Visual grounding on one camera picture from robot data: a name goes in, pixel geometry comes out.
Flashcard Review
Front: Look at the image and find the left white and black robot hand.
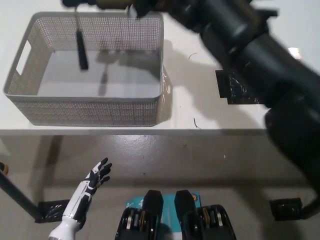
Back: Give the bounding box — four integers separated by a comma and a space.
61, 157, 113, 222

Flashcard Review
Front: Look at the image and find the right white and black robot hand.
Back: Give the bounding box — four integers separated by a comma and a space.
129, 0, 176, 21

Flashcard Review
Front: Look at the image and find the bronze and black camera tripod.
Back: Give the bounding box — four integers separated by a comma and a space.
61, 0, 280, 71

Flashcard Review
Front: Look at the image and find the black tape patch on desk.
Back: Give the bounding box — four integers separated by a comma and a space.
215, 69, 266, 106

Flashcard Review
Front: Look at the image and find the black metal table leg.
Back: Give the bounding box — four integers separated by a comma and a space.
0, 171, 43, 222
300, 189, 320, 219

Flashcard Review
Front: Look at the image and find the grey perforated plastic basket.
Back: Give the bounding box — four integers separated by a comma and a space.
2, 11, 174, 127

